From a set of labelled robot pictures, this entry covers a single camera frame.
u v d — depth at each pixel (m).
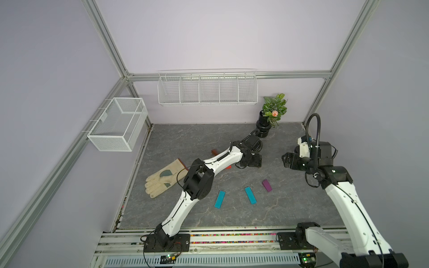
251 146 0.76
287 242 0.74
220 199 0.85
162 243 0.63
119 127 0.85
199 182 0.58
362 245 0.39
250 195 0.87
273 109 0.96
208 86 0.99
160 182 0.91
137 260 0.71
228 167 0.66
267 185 0.91
